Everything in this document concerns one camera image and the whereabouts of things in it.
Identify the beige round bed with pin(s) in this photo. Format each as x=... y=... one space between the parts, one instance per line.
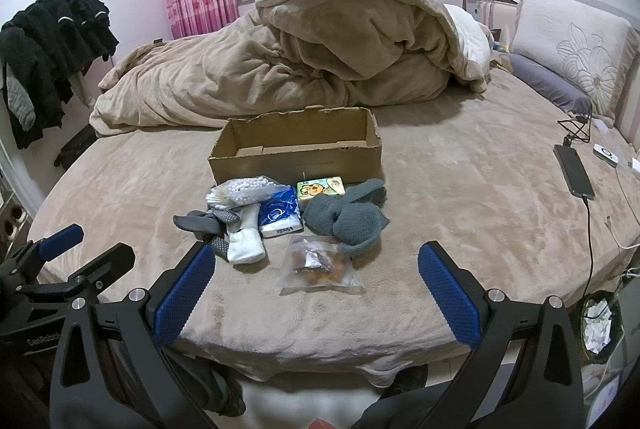
x=475 y=189

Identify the blue tissue pack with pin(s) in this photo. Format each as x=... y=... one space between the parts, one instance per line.
x=280 y=214

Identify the brown cardboard box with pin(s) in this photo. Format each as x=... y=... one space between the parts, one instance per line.
x=300 y=164

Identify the beige fleece duvet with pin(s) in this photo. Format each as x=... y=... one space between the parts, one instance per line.
x=300 y=49

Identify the grey-green knitted socks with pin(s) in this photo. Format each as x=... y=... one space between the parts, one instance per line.
x=350 y=221

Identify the pile of black clothes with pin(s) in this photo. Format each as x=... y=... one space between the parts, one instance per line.
x=45 y=54

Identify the person's right shoe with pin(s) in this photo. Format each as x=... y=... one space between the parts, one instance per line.
x=395 y=396

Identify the white sock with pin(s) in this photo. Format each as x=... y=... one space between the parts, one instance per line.
x=245 y=244

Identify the grey dotted grip sock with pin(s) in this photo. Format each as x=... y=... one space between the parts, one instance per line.
x=226 y=215

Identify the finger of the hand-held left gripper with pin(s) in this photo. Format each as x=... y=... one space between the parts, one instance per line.
x=105 y=261
x=61 y=236

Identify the small cartoon card box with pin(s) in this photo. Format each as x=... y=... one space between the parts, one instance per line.
x=320 y=188

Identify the black smartphone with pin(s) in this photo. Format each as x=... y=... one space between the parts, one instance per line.
x=574 y=171

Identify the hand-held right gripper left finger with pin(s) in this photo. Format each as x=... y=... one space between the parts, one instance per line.
x=182 y=296

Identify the white charger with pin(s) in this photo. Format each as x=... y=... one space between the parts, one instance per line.
x=606 y=155

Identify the bag of cotton swabs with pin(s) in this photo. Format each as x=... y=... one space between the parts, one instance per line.
x=245 y=190

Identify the white bedside cabinet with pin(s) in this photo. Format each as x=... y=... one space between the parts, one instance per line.
x=482 y=6

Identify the dark brown bag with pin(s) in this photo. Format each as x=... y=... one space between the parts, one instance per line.
x=77 y=146

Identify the grey pillow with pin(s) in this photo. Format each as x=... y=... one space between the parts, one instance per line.
x=545 y=81

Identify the dark grey sock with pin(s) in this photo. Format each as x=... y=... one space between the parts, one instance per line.
x=192 y=221

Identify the white floral pillow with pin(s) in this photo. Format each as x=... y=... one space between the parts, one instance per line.
x=565 y=44

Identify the trash bin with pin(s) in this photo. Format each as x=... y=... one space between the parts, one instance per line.
x=600 y=326

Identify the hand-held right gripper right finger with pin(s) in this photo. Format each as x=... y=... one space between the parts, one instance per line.
x=450 y=296

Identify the clear snack bag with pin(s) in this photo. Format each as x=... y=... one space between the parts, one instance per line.
x=320 y=269

